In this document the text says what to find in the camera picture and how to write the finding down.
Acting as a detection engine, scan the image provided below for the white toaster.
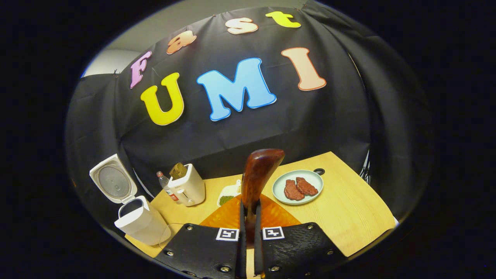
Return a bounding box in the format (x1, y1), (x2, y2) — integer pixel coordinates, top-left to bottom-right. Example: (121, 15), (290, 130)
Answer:
(167, 163), (206, 207)

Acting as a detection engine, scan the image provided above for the brown bread slice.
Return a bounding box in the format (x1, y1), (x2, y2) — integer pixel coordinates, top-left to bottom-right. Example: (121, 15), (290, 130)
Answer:
(169, 162), (189, 181)

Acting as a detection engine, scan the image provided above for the white divided dish of beans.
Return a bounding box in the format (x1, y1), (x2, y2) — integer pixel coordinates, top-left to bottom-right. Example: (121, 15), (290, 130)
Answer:
(217, 179), (243, 207)

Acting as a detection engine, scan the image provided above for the red meat slice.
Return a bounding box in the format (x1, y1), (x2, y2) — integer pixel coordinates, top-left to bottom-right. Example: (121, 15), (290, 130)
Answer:
(295, 176), (319, 197)
(284, 179), (305, 202)

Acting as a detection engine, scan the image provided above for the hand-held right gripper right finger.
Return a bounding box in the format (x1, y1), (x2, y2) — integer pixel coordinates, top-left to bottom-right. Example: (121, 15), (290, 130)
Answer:
(254, 194), (348, 279)

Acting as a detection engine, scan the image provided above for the pale green plate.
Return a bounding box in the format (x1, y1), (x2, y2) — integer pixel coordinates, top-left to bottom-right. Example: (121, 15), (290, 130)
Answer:
(272, 169), (324, 206)

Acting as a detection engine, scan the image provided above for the white rice cooker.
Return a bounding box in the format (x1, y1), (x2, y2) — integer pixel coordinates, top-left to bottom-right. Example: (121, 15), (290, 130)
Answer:
(89, 153), (172, 246)

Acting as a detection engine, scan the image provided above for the clear plastic water bottle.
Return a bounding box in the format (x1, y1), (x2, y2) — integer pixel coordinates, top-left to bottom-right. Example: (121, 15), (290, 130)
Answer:
(156, 170), (181, 205)

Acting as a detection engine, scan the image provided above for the brown wooden spoon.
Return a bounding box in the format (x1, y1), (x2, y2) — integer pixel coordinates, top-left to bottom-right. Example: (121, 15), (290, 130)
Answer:
(240, 148), (286, 245)

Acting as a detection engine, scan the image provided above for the black backdrop cloth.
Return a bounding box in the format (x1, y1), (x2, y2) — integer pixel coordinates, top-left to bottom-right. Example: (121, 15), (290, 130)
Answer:
(65, 2), (431, 234)

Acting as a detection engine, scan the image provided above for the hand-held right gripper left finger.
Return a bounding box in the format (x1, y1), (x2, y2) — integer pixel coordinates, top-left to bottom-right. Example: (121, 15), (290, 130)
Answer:
(155, 194), (247, 279)

